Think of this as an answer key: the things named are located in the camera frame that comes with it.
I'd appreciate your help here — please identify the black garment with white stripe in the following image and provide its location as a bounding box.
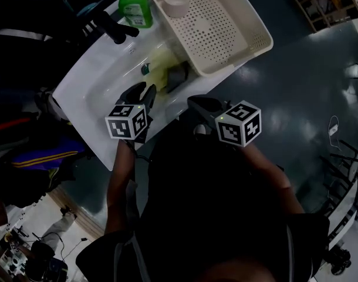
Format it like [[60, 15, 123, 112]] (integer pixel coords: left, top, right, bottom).
[[0, 25, 83, 48]]

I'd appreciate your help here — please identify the white curved table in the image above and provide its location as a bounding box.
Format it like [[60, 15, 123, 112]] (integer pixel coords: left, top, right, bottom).
[[325, 162, 358, 248]]

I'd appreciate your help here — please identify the white adapter with cable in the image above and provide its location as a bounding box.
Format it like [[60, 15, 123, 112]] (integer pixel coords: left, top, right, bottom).
[[327, 115, 343, 153]]

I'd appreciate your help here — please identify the green detergent bottle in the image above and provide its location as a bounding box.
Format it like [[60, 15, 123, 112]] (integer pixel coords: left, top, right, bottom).
[[113, 0, 154, 29]]

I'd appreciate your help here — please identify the person's right forearm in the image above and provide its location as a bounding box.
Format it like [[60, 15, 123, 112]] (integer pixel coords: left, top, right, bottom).
[[239, 142, 305, 217]]

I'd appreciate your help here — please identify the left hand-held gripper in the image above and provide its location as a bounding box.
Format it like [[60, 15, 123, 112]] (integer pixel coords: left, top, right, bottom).
[[104, 81, 158, 144]]

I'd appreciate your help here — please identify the black metal rack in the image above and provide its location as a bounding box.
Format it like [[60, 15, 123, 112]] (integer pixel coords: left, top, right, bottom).
[[317, 139, 358, 217]]

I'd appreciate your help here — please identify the blue garment with yellow stripes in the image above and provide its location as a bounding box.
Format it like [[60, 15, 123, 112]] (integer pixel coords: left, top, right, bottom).
[[10, 136, 86, 172]]

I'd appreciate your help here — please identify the black faucet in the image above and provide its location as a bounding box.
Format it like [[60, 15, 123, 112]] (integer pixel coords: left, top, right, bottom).
[[92, 9, 140, 45]]

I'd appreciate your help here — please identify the white ceramic sink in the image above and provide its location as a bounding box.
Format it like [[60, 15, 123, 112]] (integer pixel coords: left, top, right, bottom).
[[52, 0, 246, 172]]

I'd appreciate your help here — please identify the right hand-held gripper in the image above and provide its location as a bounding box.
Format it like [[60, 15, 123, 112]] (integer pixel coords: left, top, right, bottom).
[[187, 95, 262, 149]]

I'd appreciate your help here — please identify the person's black shirt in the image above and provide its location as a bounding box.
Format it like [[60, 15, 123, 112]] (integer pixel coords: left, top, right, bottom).
[[75, 133, 331, 282]]

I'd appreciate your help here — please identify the beige perforated plastic basket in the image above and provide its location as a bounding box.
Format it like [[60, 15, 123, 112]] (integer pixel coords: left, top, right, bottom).
[[143, 0, 274, 78]]

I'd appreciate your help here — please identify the wooden shelf rack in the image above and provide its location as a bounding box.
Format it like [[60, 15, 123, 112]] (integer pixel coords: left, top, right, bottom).
[[292, 0, 358, 34]]

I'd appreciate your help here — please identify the person's left forearm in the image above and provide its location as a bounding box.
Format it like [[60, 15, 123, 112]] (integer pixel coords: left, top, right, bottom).
[[104, 138, 139, 235]]

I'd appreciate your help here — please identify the white cup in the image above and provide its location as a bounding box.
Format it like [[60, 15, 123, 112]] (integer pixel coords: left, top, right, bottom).
[[162, 0, 191, 19]]

